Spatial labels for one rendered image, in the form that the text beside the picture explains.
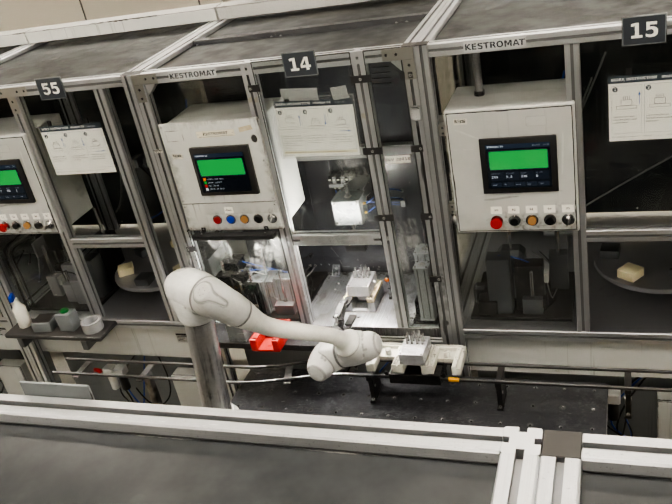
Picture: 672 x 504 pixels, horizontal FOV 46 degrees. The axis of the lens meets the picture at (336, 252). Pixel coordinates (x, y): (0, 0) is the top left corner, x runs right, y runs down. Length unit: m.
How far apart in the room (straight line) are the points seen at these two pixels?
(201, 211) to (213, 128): 0.37
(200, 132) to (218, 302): 0.82
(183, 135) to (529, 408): 1.66
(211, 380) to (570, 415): 1.30
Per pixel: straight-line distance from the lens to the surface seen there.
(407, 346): 3.05
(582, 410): 3.09
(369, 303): 3.29
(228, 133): 3.00
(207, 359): 2.73
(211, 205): 3.18
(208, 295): 2.46
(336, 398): 3.27
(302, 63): 2.80
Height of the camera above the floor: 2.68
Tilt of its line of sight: 28 degrees down
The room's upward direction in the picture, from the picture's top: 12 degrees counter-clockwise
